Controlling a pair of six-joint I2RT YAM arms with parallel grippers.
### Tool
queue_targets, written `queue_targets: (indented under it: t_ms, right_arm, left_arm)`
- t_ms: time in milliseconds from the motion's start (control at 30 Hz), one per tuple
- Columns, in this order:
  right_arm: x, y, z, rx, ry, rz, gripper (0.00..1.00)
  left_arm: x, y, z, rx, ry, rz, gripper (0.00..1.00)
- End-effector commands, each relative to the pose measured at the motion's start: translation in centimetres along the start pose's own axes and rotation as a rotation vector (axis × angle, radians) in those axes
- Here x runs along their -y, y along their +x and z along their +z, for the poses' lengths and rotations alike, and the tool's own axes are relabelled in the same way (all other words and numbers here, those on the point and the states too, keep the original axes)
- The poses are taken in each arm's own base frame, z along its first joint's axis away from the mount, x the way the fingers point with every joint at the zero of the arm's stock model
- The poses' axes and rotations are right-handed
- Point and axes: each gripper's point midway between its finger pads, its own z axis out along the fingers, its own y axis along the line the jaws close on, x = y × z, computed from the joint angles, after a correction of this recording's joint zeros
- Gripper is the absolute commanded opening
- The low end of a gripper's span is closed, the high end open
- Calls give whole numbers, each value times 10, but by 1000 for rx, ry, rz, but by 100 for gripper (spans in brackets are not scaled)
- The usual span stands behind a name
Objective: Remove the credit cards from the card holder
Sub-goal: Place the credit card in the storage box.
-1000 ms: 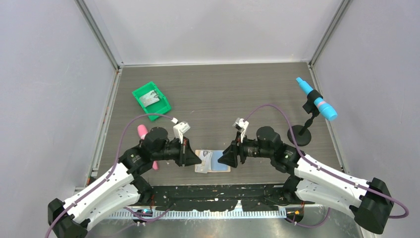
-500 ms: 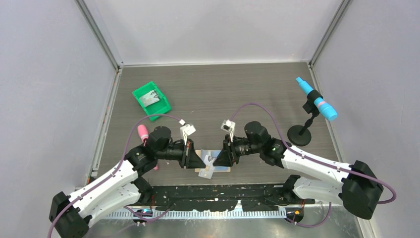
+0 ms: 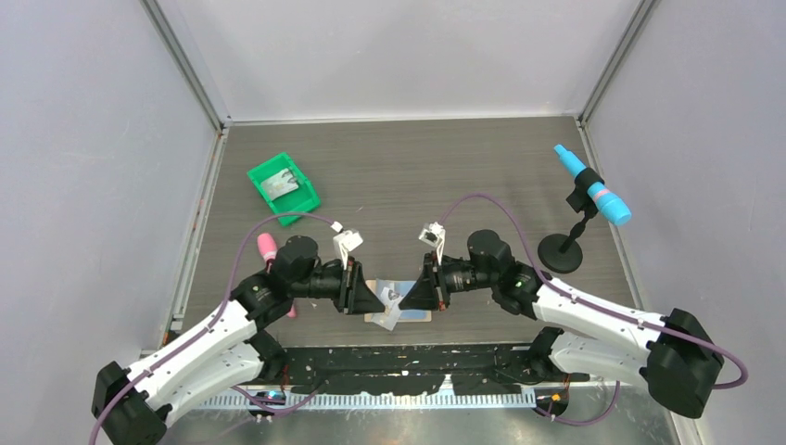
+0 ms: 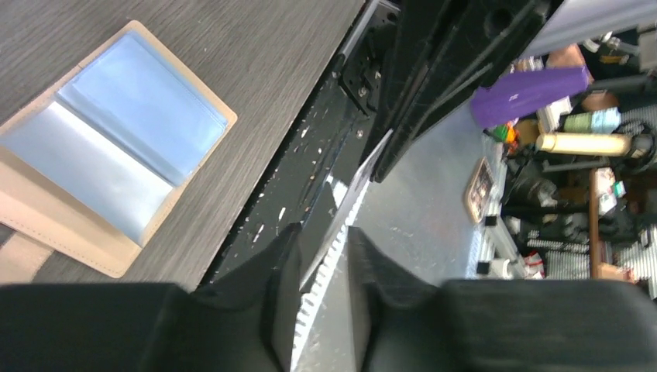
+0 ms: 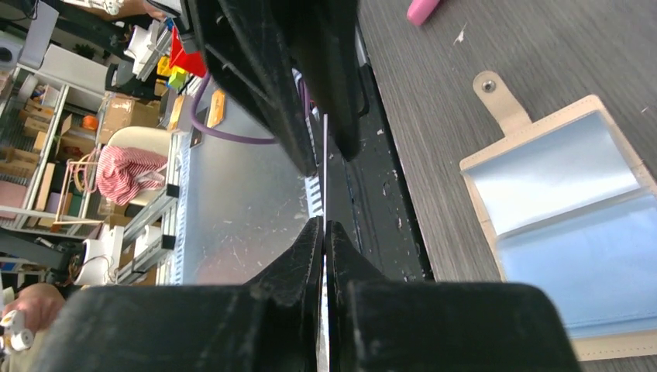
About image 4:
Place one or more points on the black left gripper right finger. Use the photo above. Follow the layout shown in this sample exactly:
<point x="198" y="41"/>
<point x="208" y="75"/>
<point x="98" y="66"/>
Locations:
<point x="401" y="323"/>

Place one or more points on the beige card holder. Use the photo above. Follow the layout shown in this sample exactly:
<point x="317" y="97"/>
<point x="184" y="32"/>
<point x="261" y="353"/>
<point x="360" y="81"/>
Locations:
<point x="92" y="167"/>

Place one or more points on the white gold lettered card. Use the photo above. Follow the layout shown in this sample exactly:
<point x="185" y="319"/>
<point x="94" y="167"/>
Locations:
<point x="345" y="206"/>

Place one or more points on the cream cylinder in background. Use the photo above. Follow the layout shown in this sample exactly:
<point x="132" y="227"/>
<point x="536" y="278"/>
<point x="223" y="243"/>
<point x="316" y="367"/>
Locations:
<point x="609" y="145"/>

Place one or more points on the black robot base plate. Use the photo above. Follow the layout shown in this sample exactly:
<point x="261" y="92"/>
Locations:
<point x="316" y="161"/>

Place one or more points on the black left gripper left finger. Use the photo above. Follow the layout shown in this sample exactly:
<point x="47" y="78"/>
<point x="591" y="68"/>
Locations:
<point x="242" y="322"/>

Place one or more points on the purple box in background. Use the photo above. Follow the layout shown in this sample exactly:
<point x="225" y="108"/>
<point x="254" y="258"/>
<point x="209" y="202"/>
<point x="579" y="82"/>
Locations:
<point x="522" y="93"/>

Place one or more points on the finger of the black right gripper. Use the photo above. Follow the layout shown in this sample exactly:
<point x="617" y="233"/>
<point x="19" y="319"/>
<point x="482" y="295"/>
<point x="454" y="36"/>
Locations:
<point x="443" y="51"/>

